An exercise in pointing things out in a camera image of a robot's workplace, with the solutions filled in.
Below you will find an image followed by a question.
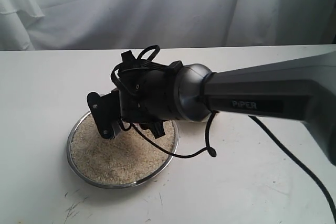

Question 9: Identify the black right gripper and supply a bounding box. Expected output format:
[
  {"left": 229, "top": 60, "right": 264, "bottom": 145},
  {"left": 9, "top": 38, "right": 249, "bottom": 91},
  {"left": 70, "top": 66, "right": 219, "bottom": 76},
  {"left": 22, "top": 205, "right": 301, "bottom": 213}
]
[{"left": 87, "top": 50, "right": 181, "bottom": 139}]

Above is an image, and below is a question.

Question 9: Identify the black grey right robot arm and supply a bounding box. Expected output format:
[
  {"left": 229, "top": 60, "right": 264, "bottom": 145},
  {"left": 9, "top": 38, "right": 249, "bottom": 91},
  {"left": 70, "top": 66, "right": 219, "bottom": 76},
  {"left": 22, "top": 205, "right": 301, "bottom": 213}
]
[{"left": 87, "top": 46, "right": 335, "bottom": 163}]

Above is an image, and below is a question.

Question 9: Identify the round steel rice tray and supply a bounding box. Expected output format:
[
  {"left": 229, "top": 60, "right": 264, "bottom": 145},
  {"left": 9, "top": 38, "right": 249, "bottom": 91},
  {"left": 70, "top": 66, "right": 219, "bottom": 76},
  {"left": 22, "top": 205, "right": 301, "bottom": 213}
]
[{"left": 66, "top": 112, "right": 173, "bottom": 189}]

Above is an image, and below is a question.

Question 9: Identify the white backdrop curtain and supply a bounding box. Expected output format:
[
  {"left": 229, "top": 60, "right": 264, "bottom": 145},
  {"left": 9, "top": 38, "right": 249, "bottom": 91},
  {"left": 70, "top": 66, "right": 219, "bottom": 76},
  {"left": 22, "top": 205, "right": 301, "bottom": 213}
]
[{"left": 1, "top": 0, "right": 335, "bottom": 51}]

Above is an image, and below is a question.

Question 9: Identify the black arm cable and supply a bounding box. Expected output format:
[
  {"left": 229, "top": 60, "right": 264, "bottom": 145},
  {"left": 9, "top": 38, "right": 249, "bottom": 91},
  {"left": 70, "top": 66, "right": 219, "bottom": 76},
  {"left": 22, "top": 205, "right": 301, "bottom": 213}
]
[{"left": 110, "top": 45, "right": 336, "bottom": 219}]

